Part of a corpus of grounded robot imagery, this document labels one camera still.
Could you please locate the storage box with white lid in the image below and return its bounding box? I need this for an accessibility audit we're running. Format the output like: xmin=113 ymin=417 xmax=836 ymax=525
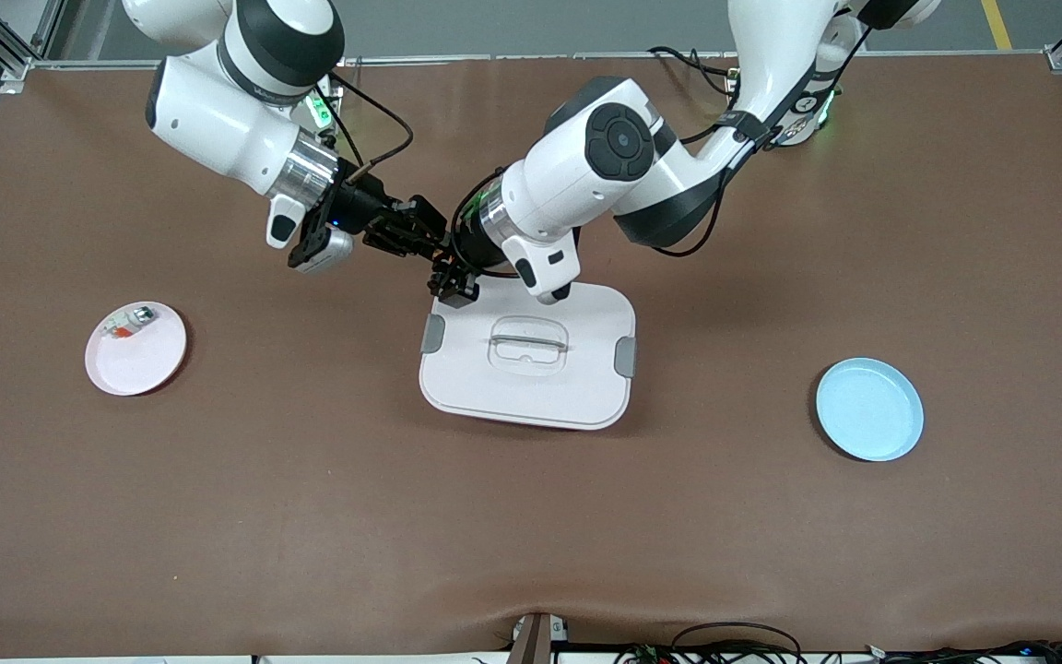
xmin=418 ymin=281 xmax=638 ymax=432

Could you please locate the white round plate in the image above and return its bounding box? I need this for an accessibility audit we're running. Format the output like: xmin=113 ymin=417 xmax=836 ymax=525
xmin=85 ymin=301 xmax=189 ymax=397

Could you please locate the brown table mat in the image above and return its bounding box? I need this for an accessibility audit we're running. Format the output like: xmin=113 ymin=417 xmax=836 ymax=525
xmin=0 ymin=53 xmax=1062 ymax=660

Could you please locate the light blue round plate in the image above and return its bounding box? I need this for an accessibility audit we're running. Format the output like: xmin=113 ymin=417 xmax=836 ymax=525
xmin=815 ymin=358 xmax=926 ymax=463

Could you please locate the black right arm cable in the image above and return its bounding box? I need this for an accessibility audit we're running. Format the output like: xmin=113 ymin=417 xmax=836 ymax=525
xmin=328 ymin=69 xmax=415 ymax=178

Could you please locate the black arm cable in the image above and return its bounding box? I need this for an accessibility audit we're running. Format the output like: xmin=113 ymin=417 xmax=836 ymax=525
xmin=328 ymin=69 xmax=415 ymax=178
xmin=451 ymin=23 xmax=873 ymax=278

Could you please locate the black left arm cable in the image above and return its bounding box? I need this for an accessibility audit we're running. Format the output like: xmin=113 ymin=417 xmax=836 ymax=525
xmin=451 ymin=23 xmax=873 ymax=278

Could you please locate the green and white switch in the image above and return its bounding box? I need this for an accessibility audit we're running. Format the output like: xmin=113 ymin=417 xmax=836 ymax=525
xmin=100 ymin=307 xmax=159 ymax=340

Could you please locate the black base cable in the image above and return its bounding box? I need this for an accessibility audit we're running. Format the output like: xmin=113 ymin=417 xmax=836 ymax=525
xmin=649 ymin=46 xmax=744 ymax=93

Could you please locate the camera mount post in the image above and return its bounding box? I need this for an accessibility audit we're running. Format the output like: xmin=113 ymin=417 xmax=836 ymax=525
xmin=505 ymin=611 xmax=571 ymax=664

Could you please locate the black cable loop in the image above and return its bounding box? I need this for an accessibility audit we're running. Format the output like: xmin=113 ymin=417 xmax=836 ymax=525
xmin=672 ymin=622 xmax=804 ymax=664

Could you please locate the black cable bundle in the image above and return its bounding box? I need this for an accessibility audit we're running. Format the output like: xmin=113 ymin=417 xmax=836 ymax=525
xmin=863 ymin=639 xmax=1062 ymax=664

